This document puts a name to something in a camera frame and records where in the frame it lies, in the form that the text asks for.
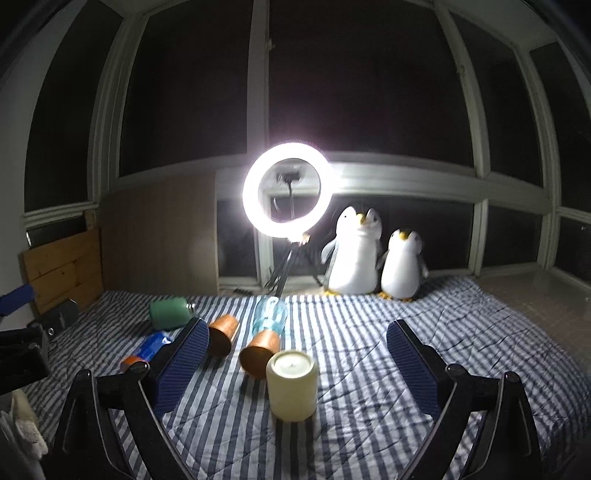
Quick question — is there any blue bottle with orange cap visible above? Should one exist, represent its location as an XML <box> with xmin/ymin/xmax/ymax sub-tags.
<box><xmin>120</xmin><ymin>331</ymin><xmax>175</xmax><ymax>373</ymax></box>

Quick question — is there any black tripod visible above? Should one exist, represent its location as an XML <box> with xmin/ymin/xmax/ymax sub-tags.
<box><xmin>263</xmin><ymin>172</ymin><xmax>325</xmax><ymax>296</ymax></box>

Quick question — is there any wooden headboard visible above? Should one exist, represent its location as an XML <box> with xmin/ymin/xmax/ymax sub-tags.
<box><xmin>23</xmin><ymin>226</ymin><xmax>105</xmax><ymax>315</ymax></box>

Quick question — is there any blue white striped blanket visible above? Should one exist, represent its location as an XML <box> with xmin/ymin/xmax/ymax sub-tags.
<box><xmin>22</xmin><ymin>276</ymin><xmax>591</xmax><ymax>480</ymax></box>

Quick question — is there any white window frame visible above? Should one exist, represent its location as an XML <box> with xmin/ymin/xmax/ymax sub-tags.
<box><xmin>18</xmin><ymin>0</ymin><xmax>591</xmax><ymax>296</ymax></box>

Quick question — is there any clear blue glass cup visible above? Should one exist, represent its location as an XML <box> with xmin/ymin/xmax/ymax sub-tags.
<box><xmin>252</xmin><ymin>296</ymin><xmax>288</xmax><ymax>340</ymax></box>

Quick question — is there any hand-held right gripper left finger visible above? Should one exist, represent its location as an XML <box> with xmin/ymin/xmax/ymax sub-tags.
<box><xmin>47</xmin><ymin>318</ymin><xmax>211</xmax><ymax>480</ymax></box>

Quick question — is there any cream cup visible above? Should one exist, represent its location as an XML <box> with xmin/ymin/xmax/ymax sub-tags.
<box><xmin>265</xmin><ymin>349</ymin><xmax>319</xmax><ymax>422</ymax></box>

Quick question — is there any green cup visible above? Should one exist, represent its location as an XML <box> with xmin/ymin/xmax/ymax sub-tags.
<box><xmin>148</xmin><ymin>297</ymin><xmax>198</xmax><ymax>331</ymax></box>

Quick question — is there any large penguin plush toy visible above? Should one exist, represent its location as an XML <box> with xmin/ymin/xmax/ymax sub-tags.
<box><xmin>320</xmin><ymin>206</ymin><xmax>385</xmax><ymax>296</ymax></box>

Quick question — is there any copper cup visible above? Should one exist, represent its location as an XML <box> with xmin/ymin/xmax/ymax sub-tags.
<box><xmin>239</xmin><ymin>329</ymin><xmax>282</xmax><ymax>380</ymax></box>
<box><xmin>207</xmin><ymin>314</ymin><xmax>241</xmax><ymax>356</ymax></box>

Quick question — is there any white cloth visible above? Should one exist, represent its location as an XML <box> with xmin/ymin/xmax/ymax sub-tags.
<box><xmin>0</xmin><ymin>390</ymin><xmax>49</xmax><ymax>480</ymax></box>

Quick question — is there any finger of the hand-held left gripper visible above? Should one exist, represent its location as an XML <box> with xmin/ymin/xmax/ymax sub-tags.
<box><xmin>0</xmin><ymin>283</ymin><xmax>36</xmax><ymax>318</ymax></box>
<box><xmin>42</xmin><ymin>299</ymin><xmax>80</xmax><ymax>332</ymax></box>

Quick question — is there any white ring light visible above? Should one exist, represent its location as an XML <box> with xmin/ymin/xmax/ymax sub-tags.
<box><xmin>242</xmin><ymin>141</ymin><xmax>332</xmax><ymax>241</ymax></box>

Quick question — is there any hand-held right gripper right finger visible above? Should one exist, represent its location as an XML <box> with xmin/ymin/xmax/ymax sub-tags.
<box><xmin>386</xmin><ymin>318</ymin><xmax>544</xmax><ymax>480</ymax></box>

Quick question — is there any small penguin plush toy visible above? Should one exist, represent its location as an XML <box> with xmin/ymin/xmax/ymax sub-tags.
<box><xmin>377</xmin><ymin>229</ymin><xmax>430</xmax><ymax>303</ymax></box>

